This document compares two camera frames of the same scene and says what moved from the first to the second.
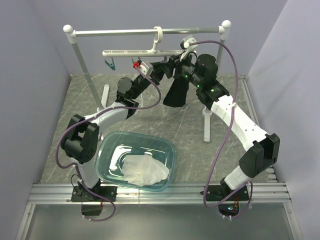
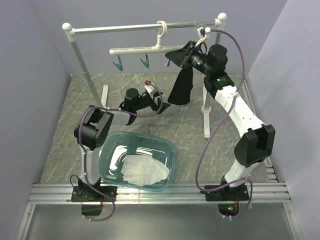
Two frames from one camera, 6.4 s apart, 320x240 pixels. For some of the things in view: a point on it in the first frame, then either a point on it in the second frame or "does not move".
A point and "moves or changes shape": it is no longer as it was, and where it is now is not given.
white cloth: [144, 169] does not move
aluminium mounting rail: [260, 193] does not move
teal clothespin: [111, 65] to [119, 65]
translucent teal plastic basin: [135, 160] does not move
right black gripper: [178, 61] to [182, 57]
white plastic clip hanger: [154, 52] moves or changes shape
